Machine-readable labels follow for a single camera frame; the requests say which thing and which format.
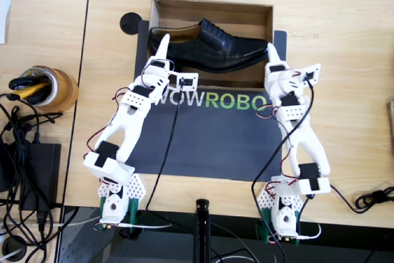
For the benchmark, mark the black leather dress shoe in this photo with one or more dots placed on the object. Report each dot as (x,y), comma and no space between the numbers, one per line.
(215,50)

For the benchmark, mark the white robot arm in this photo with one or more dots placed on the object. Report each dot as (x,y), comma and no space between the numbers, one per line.
(304,139)
(129,121)

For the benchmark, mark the open cardboard box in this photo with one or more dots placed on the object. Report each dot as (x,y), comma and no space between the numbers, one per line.
(246,18)

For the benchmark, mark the black round desk grommet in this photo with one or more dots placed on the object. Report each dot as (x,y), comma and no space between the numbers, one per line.
(13,246)
(130,23)

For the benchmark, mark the black WOWROBO mat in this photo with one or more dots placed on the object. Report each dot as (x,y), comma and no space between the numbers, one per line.
(215,143)

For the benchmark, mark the brown packing tape roll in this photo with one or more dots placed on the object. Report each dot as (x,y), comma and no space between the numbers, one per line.
(66,90)

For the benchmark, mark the green table clamp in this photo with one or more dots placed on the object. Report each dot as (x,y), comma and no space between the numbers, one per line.
(264,224)
(134,212)
(298,220)

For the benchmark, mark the black power adapter brick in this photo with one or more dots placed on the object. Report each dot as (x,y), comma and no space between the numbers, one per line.
(40,173)

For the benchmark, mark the white paper sheets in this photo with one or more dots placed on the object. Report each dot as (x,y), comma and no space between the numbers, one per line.
(4,7)

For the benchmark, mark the wrist camera white plate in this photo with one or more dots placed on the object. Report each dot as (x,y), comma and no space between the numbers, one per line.
(191,79)
(315,70)

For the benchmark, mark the black camera stand pole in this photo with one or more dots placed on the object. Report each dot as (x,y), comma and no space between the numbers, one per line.
(202,229)

